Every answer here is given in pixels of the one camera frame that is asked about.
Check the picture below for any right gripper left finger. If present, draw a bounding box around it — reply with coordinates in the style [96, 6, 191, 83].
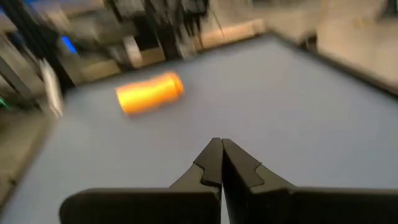
[58, 138, 224, 224]

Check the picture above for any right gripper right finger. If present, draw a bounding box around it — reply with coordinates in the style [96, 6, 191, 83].
[221, 138, 398, 224]

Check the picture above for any orange microfibre towel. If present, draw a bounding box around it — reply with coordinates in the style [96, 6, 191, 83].
[114, 71, 185, 116]

